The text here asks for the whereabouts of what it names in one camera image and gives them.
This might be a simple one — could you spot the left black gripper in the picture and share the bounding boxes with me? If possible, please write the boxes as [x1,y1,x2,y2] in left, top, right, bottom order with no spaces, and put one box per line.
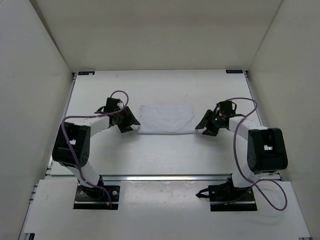
[115,105,140,133]

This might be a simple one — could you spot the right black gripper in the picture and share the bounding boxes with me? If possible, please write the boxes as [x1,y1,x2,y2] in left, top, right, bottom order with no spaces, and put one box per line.
[196,110,223,136]

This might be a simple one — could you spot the white skirt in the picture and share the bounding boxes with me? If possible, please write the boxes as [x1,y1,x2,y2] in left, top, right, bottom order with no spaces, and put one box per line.
[137,105,197,135]

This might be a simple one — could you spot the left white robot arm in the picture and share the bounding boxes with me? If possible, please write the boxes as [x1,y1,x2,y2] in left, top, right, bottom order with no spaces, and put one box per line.
[52,97,141,199]

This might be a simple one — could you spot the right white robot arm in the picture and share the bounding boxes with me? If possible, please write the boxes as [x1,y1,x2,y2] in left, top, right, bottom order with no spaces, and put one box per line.
[195,97,288,200]

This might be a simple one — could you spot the left blue corner label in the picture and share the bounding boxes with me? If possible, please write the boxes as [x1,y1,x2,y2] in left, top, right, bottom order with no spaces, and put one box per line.
[77,71,95,76]

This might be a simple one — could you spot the blue corner label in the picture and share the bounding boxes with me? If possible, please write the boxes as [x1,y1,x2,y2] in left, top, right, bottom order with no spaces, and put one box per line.
[225,69,243,74]
[77,71,95,76]

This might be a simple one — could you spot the right blue corner label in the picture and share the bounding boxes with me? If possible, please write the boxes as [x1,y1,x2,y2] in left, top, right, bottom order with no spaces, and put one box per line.
[225,69,243,74]

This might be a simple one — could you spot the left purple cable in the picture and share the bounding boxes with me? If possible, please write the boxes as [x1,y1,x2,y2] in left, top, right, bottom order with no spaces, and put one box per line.
[61,90,130,210]

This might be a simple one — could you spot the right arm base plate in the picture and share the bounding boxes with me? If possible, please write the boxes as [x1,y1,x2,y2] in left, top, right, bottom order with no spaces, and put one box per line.
[195,182,258,212]

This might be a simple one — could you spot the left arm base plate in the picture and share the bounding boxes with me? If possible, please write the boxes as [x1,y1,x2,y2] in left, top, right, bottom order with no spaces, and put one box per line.
[73,184,121,211]

